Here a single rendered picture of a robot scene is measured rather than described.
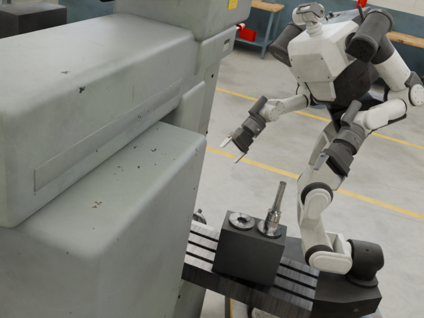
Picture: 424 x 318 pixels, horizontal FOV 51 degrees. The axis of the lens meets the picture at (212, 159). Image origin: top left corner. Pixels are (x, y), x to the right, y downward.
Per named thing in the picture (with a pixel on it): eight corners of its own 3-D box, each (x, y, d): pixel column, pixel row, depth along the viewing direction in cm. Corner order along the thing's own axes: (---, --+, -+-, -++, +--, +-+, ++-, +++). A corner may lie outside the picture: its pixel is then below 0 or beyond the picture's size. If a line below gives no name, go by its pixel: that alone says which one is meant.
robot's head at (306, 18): (308, 25, 177) (301, 4, 173) (328, 23, 168) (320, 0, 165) (298, 33, 174) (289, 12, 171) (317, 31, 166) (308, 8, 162)
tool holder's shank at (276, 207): (278, 209, 152) (287, 181, 146) (280, 214, 149) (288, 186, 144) (269, 207, 151) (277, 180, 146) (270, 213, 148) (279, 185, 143)
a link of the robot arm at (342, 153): (332, 176, 155) (347, 149, 159) (354, 178, 147) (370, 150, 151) (312, 153, 150) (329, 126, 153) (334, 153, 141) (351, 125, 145)
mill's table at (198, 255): (42, 183, 200) (42, 168, 197) (313, 284, 174) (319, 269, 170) (4, 209, 180) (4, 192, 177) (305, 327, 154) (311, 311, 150)
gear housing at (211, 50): (166, 36, 154) (170, 6, 150) (233, 54, 149) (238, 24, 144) (116, 55, 125) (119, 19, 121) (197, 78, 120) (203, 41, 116)
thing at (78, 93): (135, 71, 138) (142, 4, 129) (204, 91, 133) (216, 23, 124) (-110, 188, 69) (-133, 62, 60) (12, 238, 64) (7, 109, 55)
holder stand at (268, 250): (217, 249, 169) (228, 206, 160) (274, 265, 167) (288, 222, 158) (211, 270, 159) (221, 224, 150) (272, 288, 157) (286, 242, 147)
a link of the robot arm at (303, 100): (277, 111, 207) (309, 103, 216) (292, 116, 199) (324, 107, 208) (277, 89, 203) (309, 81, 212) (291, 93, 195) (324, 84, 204)
